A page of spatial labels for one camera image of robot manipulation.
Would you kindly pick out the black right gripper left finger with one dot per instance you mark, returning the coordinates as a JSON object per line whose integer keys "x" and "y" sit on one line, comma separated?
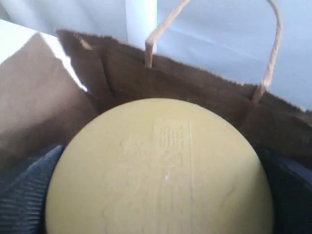
{"x": 23, "y": 192}

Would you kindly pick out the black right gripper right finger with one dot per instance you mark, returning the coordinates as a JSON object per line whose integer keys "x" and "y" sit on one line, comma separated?
{"x": 291, "y": 186}

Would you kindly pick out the clear jar with gold lid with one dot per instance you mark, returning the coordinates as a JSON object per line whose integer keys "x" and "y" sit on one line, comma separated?
{"x": 159, "y": 166}

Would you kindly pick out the brown paper bag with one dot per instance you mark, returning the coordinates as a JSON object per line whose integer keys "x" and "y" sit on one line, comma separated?
{"x": 42, "y": 102}

